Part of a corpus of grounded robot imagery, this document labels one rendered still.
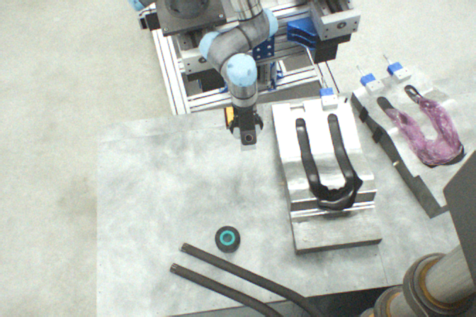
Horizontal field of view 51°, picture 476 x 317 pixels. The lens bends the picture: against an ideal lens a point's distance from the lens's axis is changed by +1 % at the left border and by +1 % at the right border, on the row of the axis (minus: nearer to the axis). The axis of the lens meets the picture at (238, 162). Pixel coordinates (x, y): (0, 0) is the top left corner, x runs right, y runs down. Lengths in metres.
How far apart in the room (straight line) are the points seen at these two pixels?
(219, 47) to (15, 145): 1.82
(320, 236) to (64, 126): 1.78
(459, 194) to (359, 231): 1.03
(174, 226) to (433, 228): 0.82
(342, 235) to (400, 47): 1.72
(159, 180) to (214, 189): 0.19
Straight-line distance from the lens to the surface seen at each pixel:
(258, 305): 1.48
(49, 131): 2.94
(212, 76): 1.89
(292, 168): 1.59
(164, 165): 1.74
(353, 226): 1.58
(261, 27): 1.40
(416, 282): 0.85
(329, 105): 1.70
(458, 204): 0.57
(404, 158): 1.69
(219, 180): 1.69
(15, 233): 2.75
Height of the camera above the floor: 2.34
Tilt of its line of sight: 64 degrees down
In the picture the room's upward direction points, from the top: 7 degrees counter-clockwise
